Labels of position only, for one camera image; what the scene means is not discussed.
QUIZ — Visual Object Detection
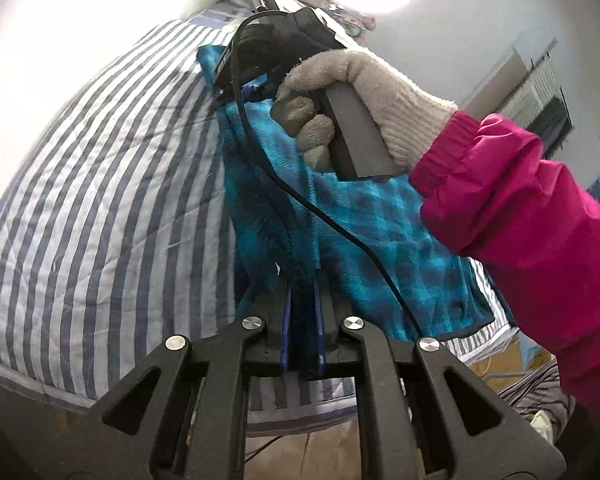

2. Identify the person's right hand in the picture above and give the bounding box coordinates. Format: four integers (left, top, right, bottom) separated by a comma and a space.
275, 47, 459, 176

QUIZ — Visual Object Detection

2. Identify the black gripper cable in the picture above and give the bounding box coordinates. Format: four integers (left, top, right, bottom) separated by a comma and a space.
230, 10, 426, 341

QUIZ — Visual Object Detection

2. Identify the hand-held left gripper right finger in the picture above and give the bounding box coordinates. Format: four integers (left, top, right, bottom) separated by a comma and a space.
307, 271, 567, 480

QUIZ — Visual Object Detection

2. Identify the teal plaid fleece garment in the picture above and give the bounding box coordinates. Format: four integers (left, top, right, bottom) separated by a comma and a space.
197, 42, 496, 347

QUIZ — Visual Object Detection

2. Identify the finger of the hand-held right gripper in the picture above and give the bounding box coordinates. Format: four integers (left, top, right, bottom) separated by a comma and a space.
219, 76, 276, 109

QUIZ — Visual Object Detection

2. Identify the grey striped cloth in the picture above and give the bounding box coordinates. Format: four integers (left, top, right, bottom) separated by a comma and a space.
497, 360, 577, 428

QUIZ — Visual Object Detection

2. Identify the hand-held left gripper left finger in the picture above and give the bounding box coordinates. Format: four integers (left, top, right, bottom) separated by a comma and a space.
75, 279, 295, 480

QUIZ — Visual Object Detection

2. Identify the blue white striped blanket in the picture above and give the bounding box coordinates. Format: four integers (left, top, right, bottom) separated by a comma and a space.
0, 0, 523, 436

